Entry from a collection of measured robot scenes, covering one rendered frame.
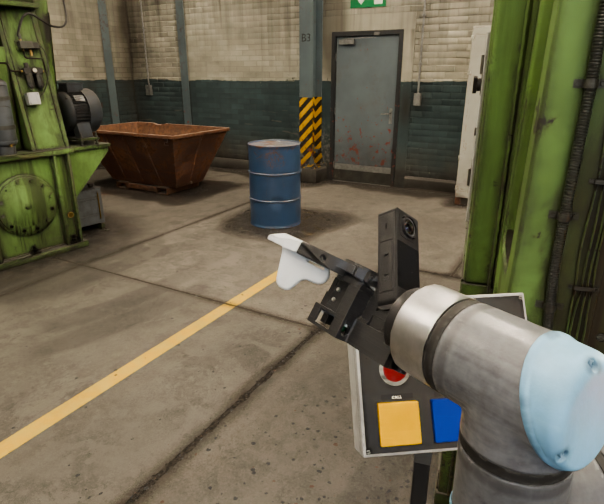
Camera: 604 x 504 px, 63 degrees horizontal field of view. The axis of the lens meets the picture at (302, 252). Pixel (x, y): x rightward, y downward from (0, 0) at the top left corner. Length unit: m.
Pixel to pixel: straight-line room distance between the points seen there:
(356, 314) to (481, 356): 0.16
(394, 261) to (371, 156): 7.10
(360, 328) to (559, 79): 0.76
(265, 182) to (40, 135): 2.12
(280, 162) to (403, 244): 4.71
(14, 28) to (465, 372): 5.00
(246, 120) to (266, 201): 3.47
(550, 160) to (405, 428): 0.62
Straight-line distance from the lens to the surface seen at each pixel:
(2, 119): 4.84
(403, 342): 0.46
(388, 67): 7.45
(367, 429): 0.95
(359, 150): 7.68
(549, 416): 0.39
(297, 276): 0.56
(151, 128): 8.39
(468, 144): 6.52
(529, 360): 0.40
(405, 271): 0.53
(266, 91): 8.35
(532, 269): 1.22
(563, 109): 1.15
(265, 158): 5.23
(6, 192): 4.88
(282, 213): 5.35
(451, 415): 0.98
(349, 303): 0.52
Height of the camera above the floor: 1.60
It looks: 20 degrees down
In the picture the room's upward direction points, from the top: straight up
